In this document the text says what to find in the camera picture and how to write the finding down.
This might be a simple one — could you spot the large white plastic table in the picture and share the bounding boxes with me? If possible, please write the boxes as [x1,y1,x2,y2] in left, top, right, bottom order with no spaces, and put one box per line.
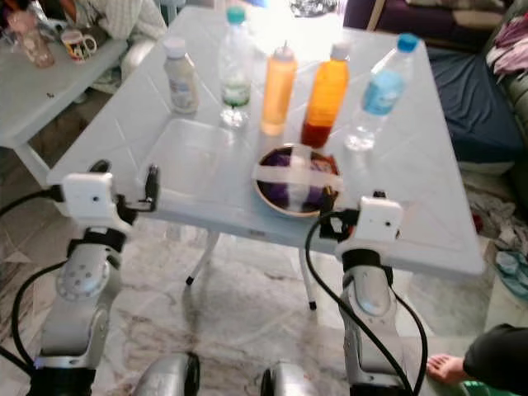
[47,7,486,310]

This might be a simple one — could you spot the clear plastic container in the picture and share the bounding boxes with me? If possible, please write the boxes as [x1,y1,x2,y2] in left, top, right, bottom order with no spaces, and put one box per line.
[144,118,244,203]

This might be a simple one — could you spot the covered bowl purple contents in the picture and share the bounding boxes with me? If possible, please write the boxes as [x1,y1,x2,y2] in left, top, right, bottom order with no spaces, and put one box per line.
[253,144,343,219]

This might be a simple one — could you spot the small white plastic table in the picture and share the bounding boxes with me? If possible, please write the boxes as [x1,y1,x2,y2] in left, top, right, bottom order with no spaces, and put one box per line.
[0,35,133,186]

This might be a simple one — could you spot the water bottle blue cap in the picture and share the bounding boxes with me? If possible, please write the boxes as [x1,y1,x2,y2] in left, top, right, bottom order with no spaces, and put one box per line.
[344,33,420,153]

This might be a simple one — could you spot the white mayonnaise bottle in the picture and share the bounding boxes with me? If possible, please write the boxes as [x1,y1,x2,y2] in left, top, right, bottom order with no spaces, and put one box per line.
[163,37,200,115]

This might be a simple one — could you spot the orange sauce bottle white cap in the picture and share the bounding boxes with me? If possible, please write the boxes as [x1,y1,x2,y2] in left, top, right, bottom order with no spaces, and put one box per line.
[300,41,351,150]

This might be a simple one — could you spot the dark blue sofa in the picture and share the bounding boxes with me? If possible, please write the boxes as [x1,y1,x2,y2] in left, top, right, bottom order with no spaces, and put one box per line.
[342,0,528,174]

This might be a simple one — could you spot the orange squeeze bottle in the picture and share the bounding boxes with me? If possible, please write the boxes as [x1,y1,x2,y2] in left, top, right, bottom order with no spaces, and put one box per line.
[260,41,299,138]

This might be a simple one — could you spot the printed mug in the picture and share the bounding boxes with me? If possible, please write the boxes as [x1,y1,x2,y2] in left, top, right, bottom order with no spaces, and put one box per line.
[60,30,98,63]

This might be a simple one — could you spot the clear bottle green cap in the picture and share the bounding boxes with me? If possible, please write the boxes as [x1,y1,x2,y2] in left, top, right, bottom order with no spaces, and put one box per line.
[219,5,255,130]

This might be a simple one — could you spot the seated person white clothes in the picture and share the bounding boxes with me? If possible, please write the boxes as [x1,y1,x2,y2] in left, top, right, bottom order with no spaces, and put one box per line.
[58,0,167,83]

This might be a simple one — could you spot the blue sandals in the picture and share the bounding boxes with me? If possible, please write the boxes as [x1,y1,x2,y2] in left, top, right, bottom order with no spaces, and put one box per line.
[495,247,528,302]

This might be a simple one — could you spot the grey right robot leg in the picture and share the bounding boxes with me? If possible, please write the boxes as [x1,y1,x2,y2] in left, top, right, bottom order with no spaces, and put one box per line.
[260,363,323,396]

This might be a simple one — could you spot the pink striped cloth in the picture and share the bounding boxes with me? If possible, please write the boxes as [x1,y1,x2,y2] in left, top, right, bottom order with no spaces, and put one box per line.
[485,33,528,79]

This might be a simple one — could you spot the silver metal bowl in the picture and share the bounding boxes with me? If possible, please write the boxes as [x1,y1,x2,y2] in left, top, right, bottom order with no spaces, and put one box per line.
[289,0,339,19]

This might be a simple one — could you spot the person's leg with bare foot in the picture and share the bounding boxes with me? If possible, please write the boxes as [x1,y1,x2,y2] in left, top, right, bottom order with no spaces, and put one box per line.
[427,323,528,395]

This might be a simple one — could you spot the green plastic object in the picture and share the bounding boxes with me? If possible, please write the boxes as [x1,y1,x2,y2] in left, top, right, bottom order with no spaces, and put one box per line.
[462,381,528,396]

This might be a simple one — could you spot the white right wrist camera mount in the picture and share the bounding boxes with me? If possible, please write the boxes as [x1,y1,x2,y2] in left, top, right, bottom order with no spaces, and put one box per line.
[353,194,405,248]

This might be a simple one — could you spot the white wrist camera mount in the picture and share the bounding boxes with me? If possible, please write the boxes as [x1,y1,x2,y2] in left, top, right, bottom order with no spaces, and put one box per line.
[353,194,405,248]
[63,172,133,236]

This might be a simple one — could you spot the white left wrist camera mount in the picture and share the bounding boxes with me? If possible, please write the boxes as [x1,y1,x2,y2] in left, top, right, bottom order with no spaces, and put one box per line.
[63,172,133,236]

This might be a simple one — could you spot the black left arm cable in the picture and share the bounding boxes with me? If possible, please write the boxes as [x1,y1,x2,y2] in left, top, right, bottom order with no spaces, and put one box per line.
[0,186,83,376]

